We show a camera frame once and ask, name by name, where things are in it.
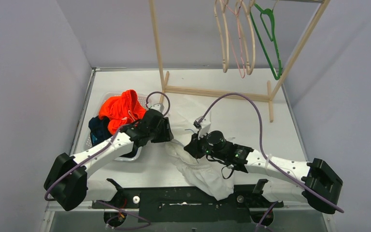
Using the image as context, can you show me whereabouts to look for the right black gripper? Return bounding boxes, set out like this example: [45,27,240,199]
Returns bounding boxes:
[185,129,226,160]

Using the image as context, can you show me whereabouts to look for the blue wire hanger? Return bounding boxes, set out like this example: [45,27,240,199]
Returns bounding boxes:
[172,129,199,165]

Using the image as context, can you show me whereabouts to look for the white plastic basket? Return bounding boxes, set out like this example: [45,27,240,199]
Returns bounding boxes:
[75,92,147,161]

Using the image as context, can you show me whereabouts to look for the white shorts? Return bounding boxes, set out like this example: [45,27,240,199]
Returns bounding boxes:
[164,96,237,202]

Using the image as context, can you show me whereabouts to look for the wooden hanger navy shorts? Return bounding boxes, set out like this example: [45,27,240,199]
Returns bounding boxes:
[234,0,256,75]

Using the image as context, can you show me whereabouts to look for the pink hanger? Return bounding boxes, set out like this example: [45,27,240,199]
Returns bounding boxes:
[225,2,246,79]

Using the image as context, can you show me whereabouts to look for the wooden hanger orange shorts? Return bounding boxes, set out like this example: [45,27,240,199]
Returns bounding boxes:
[214,0,229,73]

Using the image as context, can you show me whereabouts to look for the green hanger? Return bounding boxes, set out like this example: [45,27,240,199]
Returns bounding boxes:
[249,3,283,81]

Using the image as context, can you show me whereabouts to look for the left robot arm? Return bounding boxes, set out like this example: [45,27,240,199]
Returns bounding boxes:
[43,109,173,211]

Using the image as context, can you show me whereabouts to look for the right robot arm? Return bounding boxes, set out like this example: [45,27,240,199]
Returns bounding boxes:
[184,130,344,214]

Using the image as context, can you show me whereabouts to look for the wooden clothes rack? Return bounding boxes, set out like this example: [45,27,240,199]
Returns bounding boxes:
[148,0,329,122]

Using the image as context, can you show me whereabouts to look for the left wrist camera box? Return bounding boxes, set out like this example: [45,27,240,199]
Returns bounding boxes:
[149,103,164,113]

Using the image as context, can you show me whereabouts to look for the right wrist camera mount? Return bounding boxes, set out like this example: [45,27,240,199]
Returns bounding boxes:
[193,116,211,139]

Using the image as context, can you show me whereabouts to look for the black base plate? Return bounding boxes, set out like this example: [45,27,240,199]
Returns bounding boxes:
[109,185,271,223]

